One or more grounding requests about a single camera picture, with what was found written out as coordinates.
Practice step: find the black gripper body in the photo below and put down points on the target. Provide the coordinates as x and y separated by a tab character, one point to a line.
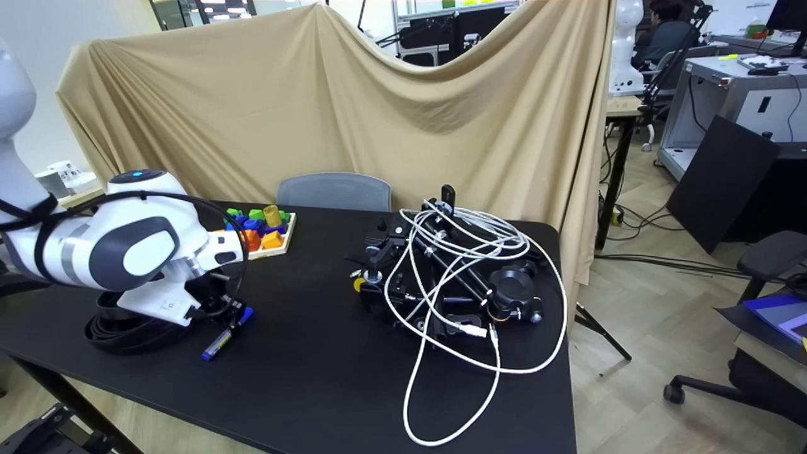
212	298

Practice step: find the blue and white marker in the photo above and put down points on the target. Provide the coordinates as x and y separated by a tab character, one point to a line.
227	333

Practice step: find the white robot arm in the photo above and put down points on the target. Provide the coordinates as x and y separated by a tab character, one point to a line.
145	243

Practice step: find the colourful toy block tray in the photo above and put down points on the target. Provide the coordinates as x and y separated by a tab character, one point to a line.
265	230

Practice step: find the grey chair backrest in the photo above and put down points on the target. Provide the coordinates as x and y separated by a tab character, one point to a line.
337	193

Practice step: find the beige backdrop cloth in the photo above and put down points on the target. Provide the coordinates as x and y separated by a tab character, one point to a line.
233	109

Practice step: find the wooden side table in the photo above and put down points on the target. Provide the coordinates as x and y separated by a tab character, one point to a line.
621	113

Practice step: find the black panel board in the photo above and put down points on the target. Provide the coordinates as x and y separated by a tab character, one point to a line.
719	181

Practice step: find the black office chair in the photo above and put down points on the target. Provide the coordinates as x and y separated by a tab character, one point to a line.
768	365

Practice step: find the grey equipment cart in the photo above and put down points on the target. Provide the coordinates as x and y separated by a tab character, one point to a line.
754	91

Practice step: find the black camera rig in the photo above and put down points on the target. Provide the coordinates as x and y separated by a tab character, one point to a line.
449	272

